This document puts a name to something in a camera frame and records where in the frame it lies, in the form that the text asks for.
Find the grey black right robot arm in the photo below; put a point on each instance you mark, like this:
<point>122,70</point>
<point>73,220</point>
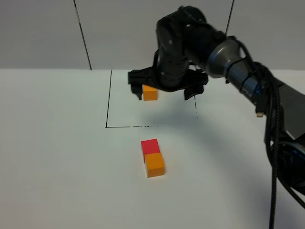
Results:
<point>190,51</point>

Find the template orange cube block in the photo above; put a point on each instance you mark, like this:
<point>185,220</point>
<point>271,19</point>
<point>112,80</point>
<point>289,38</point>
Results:
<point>149,93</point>

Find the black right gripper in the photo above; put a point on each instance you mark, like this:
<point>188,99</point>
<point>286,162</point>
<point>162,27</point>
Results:
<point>170,70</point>

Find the red cube block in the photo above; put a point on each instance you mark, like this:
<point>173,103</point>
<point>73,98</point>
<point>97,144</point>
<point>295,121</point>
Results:
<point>149,147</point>

